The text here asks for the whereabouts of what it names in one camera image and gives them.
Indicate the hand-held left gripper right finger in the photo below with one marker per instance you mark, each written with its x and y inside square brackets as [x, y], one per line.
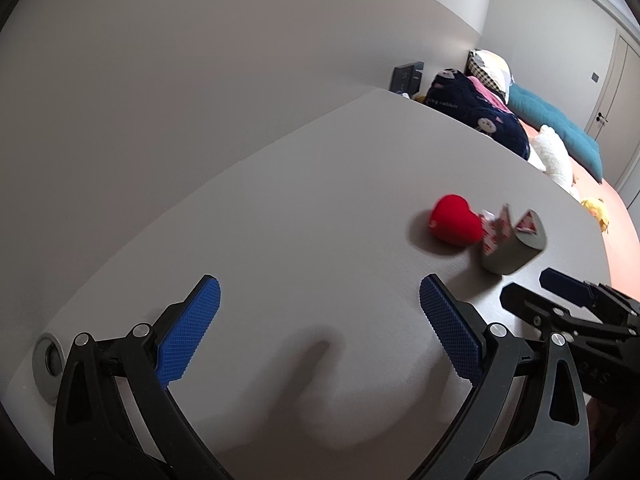
[450, 327]

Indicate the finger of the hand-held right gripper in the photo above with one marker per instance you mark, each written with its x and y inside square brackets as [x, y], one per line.
[565, 282]
[530, 302]

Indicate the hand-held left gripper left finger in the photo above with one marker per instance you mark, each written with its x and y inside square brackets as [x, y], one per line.
[192, 327]

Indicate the grey heart box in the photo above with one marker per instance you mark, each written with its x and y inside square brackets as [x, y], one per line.
[515, 255]

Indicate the bed with orange sheet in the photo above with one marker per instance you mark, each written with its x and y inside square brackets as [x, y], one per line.
[622, 240]

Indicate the yellow duck plush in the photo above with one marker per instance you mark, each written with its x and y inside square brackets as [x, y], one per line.
[596, 210]

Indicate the red white paper wrapper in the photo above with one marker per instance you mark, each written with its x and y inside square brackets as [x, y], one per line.
[492, 232]

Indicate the red heart plush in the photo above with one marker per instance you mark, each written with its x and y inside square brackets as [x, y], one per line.
[452, 220]

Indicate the white goose plush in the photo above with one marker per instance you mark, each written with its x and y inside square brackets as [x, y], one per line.
[552, 157]

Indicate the teal cushion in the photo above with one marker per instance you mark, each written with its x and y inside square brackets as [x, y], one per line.
[555, 125]

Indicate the white door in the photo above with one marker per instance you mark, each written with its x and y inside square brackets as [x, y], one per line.
[617, 110]

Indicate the navy printed blanket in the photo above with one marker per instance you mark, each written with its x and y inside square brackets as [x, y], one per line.
[480, 110]

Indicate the pink cloth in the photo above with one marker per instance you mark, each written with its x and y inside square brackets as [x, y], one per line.
[490, 92]

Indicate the patterned pillow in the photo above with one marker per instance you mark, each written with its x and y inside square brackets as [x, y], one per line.
[492, 62]

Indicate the black device on nightstand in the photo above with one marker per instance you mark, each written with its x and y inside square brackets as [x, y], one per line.
[406, 77]

